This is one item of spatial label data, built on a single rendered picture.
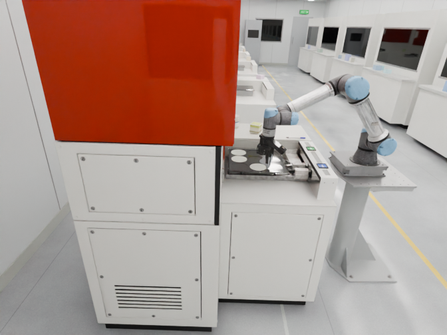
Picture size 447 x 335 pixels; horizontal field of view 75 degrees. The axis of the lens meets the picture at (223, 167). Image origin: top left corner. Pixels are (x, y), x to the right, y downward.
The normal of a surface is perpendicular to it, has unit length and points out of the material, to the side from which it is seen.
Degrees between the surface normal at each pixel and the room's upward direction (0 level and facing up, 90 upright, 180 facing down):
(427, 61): 90
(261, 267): 90
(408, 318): 0
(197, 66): 90
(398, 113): 90
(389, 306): 0
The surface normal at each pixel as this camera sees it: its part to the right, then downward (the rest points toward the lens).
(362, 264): 0.03, -0.90
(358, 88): 0.03, 0.30
